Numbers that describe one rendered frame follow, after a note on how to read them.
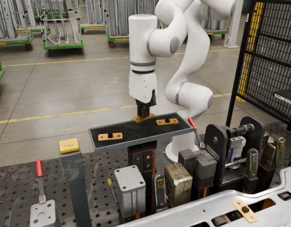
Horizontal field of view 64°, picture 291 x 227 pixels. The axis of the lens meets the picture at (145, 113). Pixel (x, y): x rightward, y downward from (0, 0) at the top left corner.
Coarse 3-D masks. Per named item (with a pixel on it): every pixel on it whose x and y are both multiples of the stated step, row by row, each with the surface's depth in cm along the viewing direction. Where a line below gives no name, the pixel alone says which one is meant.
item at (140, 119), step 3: (141, 114) 83; (150, 114) 85; (153, 114) 85; (135, 117) 83; (138, 117) 83; (141, 117) 83; (147, 117) 83; (150, 117) 84; (135, 120) 81; (138, 120) 81; (141, 120) 81
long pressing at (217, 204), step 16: (288, 176) 88; (224, 192) 80; (240, 192) 80; (272, 192) 81; (176, 208) 74; (192, 208) 75; (208, 208) 75; (224, 208) 75; (272, 208) 75; (288, 208) 75; (128, 224) 69; (144, 224) 70; (160, 224) 70; (176, 224) 70; (192, 224) 70; (208, 224) 70; (224, 224) 70; (240, 224) 70; (256, 224) 70; (272, 224) 70; (288, 224) 70
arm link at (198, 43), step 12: (192, 12) 98; (204, 12) 96; (192, 24) 99; (192, 36) 100; (204, 36) 99; (192, 48) 101; (204, 48) 100; (192, 60) 102; (204, 60) 103; (180, 72) 106; (192, 72) 106; (168, 84) 110; (180, 84) 108; (168, 96) 111
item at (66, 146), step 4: (64, 140) 80; (68, 140) 80; (72, 140) 80; (76, 140) 80; (60, 144) 78; (64, 144) 78; (68, 144) 78; (72, 144) 78; (76, 144) 78; (60, 148) 76; (64, 148) 76; (68, 148) 76; (72, 148) 77; (76, 148) 77; (60, 152) 76; (64, 152) 76
